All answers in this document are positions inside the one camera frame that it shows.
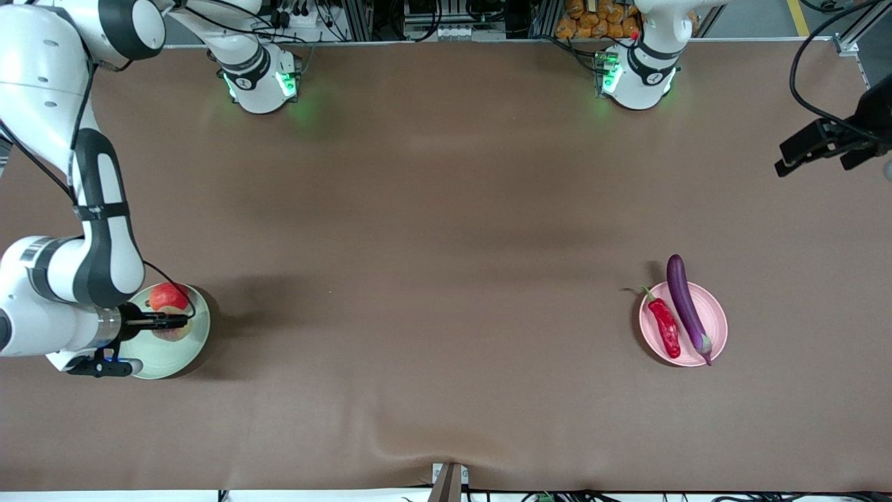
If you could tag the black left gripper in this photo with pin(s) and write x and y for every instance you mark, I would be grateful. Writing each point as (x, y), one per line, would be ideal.
(872, 115)

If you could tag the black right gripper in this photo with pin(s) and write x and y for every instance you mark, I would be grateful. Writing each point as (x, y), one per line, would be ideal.
(132, 323)

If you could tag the pink yellow peach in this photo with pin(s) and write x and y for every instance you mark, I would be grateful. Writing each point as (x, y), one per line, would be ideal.
(174, 336)

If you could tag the red pomegranate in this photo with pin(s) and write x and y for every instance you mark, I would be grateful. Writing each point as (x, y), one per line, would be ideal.
(167, 298)

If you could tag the purple eggplant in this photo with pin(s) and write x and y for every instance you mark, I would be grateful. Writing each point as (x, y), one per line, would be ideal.
(681, 293)

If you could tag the red chili pepper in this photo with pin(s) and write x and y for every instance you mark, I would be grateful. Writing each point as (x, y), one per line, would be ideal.
(665, 328)

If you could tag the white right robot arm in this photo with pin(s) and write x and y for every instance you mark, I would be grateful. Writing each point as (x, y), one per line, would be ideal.
(42, 314)

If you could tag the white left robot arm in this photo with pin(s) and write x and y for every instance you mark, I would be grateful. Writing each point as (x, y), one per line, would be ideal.
(644, 84)

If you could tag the green round plate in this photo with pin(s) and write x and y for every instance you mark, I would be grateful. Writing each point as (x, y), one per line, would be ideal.
(178, 359)

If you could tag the pink round plate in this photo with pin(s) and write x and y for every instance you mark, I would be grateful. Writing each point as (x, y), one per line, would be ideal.
(714, 321)

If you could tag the orange snack bags pile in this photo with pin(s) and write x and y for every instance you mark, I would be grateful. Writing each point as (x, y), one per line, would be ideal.
(582, 24)

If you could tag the white power strip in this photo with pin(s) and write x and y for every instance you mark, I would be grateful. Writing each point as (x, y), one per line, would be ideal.
(300, 17)

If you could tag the metal equipment rack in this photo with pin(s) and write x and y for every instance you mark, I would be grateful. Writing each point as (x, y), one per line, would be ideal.
(390, 17)

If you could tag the aluminium frame post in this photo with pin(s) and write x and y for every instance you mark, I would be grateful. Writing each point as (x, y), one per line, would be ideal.
(847, 43)

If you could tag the metal table edge bracket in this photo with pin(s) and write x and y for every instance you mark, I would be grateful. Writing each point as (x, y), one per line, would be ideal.
(448, 484)

